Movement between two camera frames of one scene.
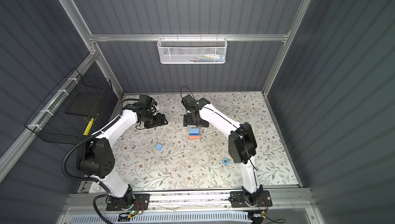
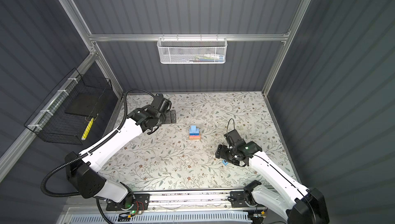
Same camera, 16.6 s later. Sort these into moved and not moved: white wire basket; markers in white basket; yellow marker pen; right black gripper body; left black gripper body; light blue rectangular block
Moved: left black gripper body; right black gripper body
Not moved: light blue rectangular block; yellow marker pen; markers in white basket; white wire basket
